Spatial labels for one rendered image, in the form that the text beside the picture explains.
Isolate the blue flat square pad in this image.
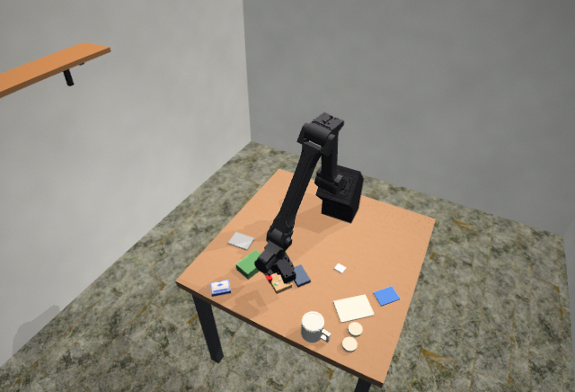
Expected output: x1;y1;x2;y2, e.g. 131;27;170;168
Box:
373;287;400;306

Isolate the wooden ball-in-hole puzzle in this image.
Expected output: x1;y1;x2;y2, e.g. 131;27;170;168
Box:
271;273;292;294

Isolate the cream round disc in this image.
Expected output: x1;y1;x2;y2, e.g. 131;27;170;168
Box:
348;322;363;337
342;337;358;352

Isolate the grey mug with white handle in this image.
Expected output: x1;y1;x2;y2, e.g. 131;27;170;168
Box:
301;311;331;343

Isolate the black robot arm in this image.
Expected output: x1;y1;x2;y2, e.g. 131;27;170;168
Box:
254;112;353;284

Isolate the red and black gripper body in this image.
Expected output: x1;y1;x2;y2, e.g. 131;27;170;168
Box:
264;256;295;276

